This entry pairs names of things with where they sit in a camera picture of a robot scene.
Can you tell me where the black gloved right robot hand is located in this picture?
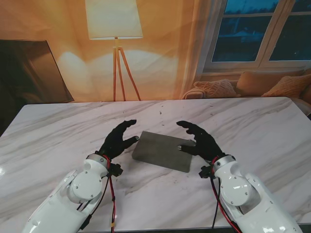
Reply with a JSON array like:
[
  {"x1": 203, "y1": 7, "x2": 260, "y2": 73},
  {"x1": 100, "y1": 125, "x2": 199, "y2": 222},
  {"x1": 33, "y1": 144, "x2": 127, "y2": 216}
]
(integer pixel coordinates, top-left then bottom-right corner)
[{"x1": 176, "y1": 120, "x2": 225, "y2": 164}]

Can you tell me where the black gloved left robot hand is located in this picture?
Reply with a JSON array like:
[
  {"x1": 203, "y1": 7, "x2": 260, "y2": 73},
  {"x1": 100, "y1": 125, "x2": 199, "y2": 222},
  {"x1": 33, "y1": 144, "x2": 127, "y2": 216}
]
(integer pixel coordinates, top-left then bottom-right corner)
[{"x1": 100, "y1": 119, "x2": 140, "y2": 162}]

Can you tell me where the grey felt pouch with strap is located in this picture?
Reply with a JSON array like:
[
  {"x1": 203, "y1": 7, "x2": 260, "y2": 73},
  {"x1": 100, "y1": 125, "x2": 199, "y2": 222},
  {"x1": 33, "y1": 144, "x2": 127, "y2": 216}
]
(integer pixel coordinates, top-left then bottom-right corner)
[{"x1": 132, "y1": 131, "x2": 196, "y2": 173}]

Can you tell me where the printed living room backdrop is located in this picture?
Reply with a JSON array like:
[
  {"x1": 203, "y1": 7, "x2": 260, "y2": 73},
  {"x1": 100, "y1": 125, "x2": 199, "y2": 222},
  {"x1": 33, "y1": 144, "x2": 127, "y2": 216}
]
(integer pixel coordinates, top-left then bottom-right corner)
[{"x1": 0, "y1": 0, "x2": 311, "y2": 138}]

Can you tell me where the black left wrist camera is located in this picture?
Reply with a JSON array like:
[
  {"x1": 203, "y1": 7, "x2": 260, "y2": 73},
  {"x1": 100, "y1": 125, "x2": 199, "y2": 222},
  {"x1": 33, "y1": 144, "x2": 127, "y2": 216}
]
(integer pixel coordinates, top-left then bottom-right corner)
[{"x1": 108, "y1": 163, "x2": 123, "y2": 177}]

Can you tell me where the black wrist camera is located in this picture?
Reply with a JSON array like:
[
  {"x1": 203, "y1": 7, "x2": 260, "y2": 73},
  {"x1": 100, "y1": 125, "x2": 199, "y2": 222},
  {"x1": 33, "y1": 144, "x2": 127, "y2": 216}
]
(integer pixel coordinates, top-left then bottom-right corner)
[
  {"x1": 108, "y1": 163, "x2": 123, "y2": 177},
  {"x1": 198, "y1": 165, "x2": 214, "y2": 180}
]

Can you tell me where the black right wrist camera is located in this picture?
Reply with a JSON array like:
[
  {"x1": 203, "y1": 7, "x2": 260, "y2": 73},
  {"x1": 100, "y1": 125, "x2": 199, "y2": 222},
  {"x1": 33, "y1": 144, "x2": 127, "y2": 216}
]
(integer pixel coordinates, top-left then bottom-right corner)
[{"x1": 198, "y1": 165, "x2": 214, "y2": 180}]

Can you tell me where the red black left arm cable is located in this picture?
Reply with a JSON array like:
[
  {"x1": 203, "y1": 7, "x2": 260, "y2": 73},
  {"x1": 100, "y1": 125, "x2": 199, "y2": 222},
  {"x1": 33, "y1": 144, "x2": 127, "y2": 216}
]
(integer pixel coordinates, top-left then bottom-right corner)
[{"x1": 77, "y1": 155, "x2": 119, "y2": 228}]

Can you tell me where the red black arm cable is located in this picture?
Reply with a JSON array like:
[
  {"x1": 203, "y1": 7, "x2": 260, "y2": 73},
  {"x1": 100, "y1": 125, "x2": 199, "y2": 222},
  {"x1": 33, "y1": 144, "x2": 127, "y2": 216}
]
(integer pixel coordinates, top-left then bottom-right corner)
[
  {"x1": 209, "y1": 157, "x2": 241, "y2": 233},
  {"x1": 77, "y1": 155, "x2": 119, "y2": 228}
]

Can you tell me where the red black right arm cable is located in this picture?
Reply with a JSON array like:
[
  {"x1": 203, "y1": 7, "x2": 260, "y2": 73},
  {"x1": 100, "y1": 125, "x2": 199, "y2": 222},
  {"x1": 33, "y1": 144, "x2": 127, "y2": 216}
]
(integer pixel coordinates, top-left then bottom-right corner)
[{"x1": 209, "y1": 157, "x2": 241, "y2": 233}]

